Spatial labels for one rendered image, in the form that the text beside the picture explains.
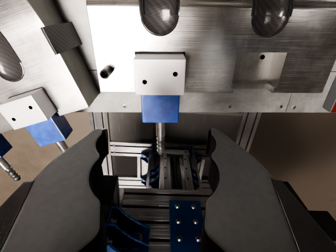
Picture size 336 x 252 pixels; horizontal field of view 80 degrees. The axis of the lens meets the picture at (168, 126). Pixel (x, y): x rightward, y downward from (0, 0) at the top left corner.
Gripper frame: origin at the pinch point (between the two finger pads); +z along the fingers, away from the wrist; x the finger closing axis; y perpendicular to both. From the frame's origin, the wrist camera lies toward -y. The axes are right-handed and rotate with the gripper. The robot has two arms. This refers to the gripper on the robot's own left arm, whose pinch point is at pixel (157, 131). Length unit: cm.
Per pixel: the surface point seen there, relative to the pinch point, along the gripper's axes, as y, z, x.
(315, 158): 85, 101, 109
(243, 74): 0.6, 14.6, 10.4
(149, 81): -0.1, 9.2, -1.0
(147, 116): 4.4, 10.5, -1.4
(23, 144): 72, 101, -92
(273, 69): -0.3, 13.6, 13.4
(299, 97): 6.3, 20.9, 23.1
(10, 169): 16.7, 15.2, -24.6
